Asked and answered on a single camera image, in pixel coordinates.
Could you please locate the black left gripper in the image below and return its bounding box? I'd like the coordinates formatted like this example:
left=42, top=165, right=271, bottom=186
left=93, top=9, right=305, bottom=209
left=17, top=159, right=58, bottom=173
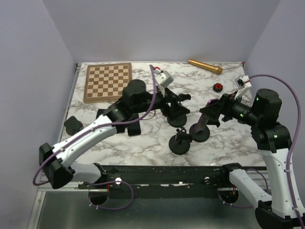
left=133, top=84, right=190, bottom=121

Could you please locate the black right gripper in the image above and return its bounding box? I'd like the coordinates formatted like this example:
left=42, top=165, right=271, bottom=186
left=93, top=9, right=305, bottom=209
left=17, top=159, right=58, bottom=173
left=200, top=90, right=261, bottom=125

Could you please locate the black phone red case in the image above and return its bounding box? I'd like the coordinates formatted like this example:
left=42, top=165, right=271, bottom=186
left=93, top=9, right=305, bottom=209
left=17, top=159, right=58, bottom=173
left=194, top=99, right=218, bottom=133

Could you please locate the black phone stand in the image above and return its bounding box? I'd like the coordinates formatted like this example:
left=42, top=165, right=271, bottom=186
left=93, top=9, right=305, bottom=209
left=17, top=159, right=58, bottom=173
left=169, top=127, right=193, bottom=155
left=166, top=94, right=191, bottom=127
left=189, top=124, right=210, bottom=143

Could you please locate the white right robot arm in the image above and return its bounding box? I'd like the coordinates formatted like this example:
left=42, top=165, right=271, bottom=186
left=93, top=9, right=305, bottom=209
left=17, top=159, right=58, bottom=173
left=200, top=89, right=305, bottom=229

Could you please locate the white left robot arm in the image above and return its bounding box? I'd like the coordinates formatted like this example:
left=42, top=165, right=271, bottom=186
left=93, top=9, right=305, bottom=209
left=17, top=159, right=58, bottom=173
left=39, top=79, right=191, bottom=189

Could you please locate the black phone blue edge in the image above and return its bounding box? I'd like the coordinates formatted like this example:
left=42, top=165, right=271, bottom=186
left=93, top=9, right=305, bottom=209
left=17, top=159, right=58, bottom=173
left=95, top=109, right=105, bottom=119

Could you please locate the black red knob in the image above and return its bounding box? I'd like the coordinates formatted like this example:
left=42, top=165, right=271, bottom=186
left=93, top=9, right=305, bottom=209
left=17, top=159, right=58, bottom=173
left=213, top=83, right=223, bottom=93

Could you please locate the gold cylinder tube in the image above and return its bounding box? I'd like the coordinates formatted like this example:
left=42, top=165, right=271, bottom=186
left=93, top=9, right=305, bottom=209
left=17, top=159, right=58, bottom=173
left=188, top=59, right=223, bottom=74

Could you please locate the wooden chessboard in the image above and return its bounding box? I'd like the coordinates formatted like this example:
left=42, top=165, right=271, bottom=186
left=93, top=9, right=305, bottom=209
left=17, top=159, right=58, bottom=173
left=83, top=62, right=132, bottom=103

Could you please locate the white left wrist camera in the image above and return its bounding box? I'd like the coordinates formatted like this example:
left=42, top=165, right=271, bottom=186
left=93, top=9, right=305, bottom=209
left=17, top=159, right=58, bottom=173
left=154, top=68, right=173, bottom=97

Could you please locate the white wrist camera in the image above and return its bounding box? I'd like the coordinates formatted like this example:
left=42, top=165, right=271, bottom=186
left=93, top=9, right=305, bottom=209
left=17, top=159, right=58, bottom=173
left=154, top=68, right=173, bottom=97
left=234, top=75, right=252, bottom=100

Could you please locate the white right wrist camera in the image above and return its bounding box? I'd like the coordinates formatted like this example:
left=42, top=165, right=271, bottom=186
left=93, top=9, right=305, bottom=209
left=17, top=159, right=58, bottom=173
left=234, top=75, right=252, bottom=100

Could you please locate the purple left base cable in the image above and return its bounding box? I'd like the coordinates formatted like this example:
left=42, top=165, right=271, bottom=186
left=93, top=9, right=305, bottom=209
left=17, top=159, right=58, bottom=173
left=88, top=180, right=134, bottom=210

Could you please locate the black mounting rail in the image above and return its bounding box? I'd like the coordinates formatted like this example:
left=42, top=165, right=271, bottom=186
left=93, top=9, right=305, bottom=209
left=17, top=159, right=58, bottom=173
left=78, top=164, right=248, bottom=200

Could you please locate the small black dark mount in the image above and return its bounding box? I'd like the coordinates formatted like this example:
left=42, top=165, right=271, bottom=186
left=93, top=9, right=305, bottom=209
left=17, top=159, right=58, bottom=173
left=64, top=116, right=83, bottom=136

